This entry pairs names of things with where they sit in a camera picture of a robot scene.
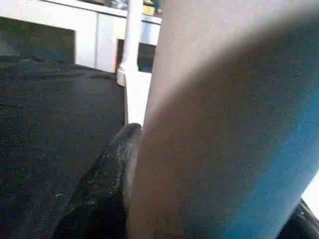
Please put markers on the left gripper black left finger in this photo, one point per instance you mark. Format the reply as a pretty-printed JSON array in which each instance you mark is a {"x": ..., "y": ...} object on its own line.
[{"x": 107, "y": 186}]

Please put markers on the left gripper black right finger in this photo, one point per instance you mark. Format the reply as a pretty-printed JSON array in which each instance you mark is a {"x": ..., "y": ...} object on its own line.
[{"x": 305, "y": 221}]

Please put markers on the white plastic table leg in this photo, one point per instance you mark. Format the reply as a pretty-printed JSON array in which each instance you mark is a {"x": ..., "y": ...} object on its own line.
[
  {"x": 133, "y": 37},
  {"x": 211, "y": 124}
]

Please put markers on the black shiny mat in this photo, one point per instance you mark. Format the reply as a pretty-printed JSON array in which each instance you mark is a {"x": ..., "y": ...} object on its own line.
[{"x": 49, "y": 124}]

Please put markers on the white cabinet with glass doors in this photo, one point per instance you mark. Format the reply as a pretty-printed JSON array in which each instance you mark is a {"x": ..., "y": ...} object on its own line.
[{"x": 87, "y": 37}]

